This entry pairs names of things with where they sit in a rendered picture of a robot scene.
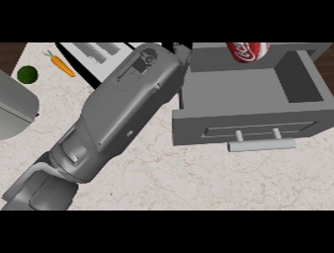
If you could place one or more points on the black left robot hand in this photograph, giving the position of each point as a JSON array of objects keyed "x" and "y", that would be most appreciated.
[{"x": 183, "y": 52}]

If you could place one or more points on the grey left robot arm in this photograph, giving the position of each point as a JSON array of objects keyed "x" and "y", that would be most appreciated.
[{"x": 126, "y": 108}]

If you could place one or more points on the red soda can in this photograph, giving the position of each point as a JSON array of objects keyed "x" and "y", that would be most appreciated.
[{"x": 248, "y": 52}]

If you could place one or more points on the grey drawer front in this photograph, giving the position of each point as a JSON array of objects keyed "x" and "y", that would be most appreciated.
[{"x": 262, "y": 123}]

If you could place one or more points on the grey open drawer box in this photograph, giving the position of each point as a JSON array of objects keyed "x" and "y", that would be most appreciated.
[{"x": 232, "y": 89}]

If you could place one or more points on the grey cabinet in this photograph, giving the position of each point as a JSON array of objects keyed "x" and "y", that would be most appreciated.
[{"x": 207, "y": 57}]

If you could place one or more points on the dark green avocado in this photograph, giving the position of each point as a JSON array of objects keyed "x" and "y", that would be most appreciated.
[{"x": 28, "y": 74}]

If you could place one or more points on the orange carrot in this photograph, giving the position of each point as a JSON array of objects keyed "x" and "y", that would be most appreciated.
[{"x": 62, "y": 67}]

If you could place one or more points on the grey rounded appliance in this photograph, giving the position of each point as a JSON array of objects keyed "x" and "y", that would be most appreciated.
[{"x": 3, "y": 105}]

